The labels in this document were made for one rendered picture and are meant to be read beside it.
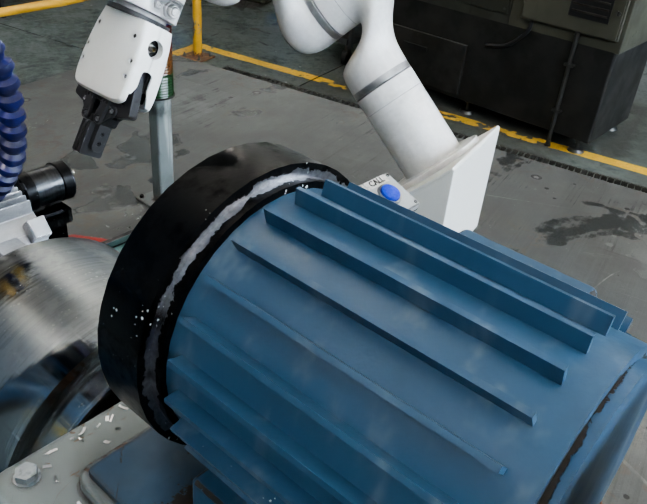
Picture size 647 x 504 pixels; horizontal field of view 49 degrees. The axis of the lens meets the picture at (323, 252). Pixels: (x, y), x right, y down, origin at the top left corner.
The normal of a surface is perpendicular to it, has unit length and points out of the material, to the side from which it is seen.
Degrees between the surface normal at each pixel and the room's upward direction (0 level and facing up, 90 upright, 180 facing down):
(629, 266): 0
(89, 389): 24
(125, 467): 0
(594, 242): 0
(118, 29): 60
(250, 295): 40
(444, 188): 90
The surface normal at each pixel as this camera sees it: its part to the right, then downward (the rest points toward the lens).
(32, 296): -0.07, -0.73
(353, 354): -0.37, -0.41
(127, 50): -0.43, -0.06
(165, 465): 0.08, -0.84
